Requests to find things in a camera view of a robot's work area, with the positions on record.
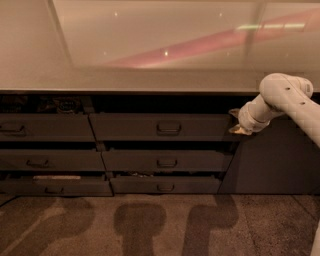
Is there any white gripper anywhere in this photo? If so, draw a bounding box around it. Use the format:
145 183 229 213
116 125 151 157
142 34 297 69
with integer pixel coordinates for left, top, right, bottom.
228 101 270 136

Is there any dark drawer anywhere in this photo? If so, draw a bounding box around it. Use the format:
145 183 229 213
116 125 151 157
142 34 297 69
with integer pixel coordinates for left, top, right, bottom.
0 113 94 142
89 113 240 142
110 176 221 194
102 150 233 172
0 149 105 171
0 176 113 197

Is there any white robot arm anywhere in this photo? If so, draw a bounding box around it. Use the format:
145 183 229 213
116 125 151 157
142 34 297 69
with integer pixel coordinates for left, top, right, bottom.
225 73 320 194

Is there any dark round item in drawer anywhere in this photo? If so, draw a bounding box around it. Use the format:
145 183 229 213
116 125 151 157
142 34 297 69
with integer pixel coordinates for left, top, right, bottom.
54 98 80 114

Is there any white flat item in drawer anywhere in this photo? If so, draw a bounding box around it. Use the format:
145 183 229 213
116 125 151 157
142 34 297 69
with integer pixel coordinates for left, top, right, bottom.
33 175 81 180

